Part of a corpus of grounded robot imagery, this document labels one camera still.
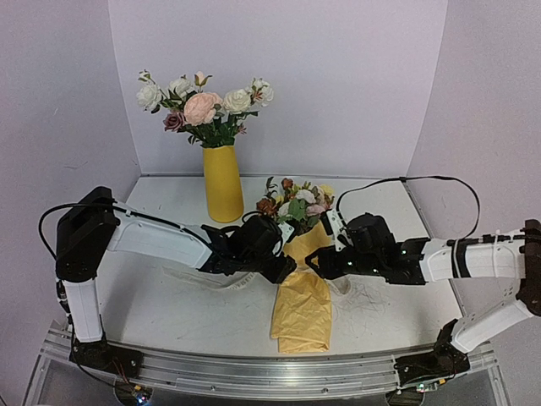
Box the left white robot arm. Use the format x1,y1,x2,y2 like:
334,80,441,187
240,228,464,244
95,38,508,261
49,186,296,378

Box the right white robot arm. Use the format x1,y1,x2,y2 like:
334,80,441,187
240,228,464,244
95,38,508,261
305,212,540,391

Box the yellow ceramic vase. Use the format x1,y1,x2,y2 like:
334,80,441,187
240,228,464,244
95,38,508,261
203,145,244,223

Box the yellow paper bouquet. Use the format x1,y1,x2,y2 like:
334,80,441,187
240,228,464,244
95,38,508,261
256,177,335,354

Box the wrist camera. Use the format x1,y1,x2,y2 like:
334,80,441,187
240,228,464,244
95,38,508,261
320,209,350,251
278,222,296,244

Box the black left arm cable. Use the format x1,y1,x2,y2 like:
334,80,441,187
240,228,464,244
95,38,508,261
37,203,115,276

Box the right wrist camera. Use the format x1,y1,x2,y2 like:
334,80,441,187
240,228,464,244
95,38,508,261
320,209,350,251

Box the cream printed ribbon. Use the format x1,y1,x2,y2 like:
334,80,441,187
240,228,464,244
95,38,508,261
161,266,352,296

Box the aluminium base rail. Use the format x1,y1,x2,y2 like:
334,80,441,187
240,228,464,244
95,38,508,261
23,323,510,405

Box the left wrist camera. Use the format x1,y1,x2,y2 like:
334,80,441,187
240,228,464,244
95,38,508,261
278,222,296,244

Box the white and pink flowers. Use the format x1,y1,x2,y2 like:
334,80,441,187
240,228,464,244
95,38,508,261
136,69,274,148

